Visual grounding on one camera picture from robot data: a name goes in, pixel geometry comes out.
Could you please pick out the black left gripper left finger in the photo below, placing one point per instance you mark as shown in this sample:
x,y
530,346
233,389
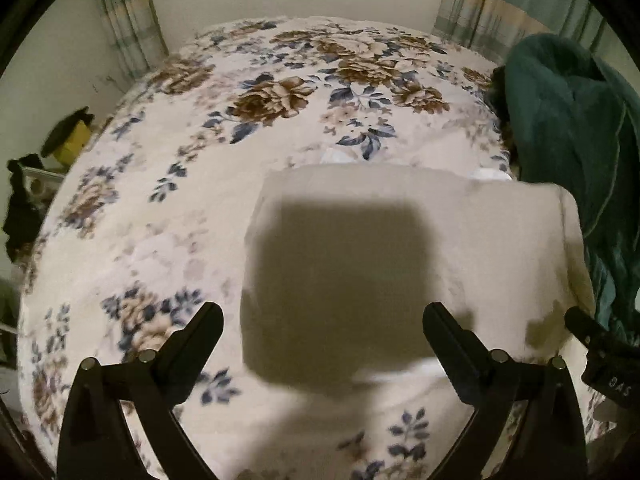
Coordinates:
x,y
95,441

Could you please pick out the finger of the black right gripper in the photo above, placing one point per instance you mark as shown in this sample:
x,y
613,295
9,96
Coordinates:
x,y
588,331

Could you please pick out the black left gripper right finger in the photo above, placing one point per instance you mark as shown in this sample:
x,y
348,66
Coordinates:
x,y
550,441

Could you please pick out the beige knit garment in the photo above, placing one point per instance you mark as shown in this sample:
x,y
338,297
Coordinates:
x,y
341,261

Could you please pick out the black clothes on rack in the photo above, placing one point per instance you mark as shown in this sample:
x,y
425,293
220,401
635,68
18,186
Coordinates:
x,y
23,219

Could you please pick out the dark green blanket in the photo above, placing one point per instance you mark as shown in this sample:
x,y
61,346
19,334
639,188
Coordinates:
x,y
574,122

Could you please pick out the floral bed blanket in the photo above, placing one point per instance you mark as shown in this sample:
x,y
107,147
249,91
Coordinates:
x,y
151,221

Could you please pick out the yellow box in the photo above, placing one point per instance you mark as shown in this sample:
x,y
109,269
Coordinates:
x,y
68,137

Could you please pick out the green striped right curtain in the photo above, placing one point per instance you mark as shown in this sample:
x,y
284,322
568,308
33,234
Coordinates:
x,y
493,27

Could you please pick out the green striped curtain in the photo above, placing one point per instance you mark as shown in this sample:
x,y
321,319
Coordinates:
x,y
133,32
493,27

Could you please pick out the green striped left curtain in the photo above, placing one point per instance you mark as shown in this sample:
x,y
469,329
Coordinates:
x,y
133,32

